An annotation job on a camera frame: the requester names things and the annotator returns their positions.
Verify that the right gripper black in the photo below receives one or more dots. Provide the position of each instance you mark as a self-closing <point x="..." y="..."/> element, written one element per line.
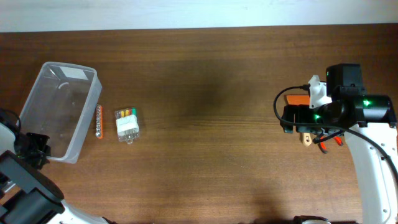
<point x="301" y="112"/>

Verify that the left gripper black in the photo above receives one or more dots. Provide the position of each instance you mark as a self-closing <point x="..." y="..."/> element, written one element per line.
<point x="41" y="140"/>

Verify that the clear plastic container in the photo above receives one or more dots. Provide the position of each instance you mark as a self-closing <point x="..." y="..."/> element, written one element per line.
<point x="61" y="105"/>

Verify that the orange socket bit rail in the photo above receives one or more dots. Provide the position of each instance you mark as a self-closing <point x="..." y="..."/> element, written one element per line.
<point x="99" y="121"/>

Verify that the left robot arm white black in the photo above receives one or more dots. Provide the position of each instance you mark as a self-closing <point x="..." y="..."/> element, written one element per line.
<point x="38" y="200"/>

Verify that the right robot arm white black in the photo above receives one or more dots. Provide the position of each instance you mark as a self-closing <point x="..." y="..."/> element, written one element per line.
<point x="341" y="106"/>

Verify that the clear case coloured bits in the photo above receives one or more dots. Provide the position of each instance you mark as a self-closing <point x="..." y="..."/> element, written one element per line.
<point x="127" y="126"/>

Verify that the orange scraper wooden handle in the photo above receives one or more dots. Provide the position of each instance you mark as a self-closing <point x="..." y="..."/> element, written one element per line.
<point x="300" y="100"/>

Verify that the red handled pliers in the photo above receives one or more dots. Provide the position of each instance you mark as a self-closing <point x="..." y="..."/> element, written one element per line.
<point x="323" y="144"/>

